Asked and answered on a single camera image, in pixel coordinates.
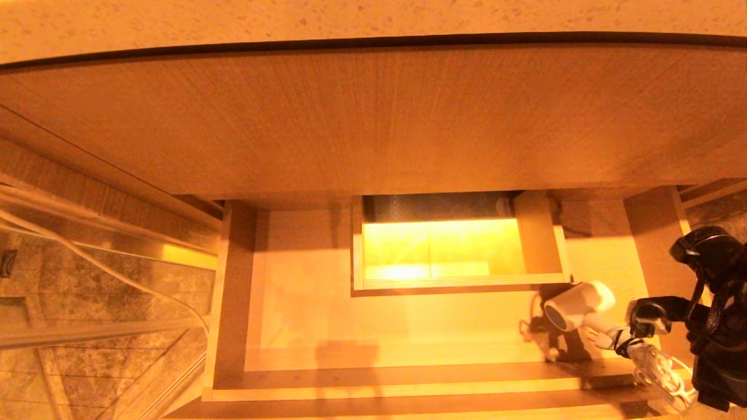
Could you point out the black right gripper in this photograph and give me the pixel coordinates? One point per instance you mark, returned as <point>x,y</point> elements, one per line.
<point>721,379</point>

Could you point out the white hair dryer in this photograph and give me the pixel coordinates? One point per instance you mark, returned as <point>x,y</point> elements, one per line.
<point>578,306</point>

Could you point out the wooden vanity drawer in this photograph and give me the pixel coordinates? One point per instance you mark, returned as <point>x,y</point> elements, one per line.
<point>408,326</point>

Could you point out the wooden drawer pipe cutout box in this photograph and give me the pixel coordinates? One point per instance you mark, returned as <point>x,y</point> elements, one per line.
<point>540,239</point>

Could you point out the wooden vanity cabinet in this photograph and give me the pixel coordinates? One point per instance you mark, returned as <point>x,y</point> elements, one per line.
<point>350,116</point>

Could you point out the speckled stone countertop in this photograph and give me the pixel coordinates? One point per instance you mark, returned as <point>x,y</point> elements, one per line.
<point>350,17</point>

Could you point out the glass shower partition metal frame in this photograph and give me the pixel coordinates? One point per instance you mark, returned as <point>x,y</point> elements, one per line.
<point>87,333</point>

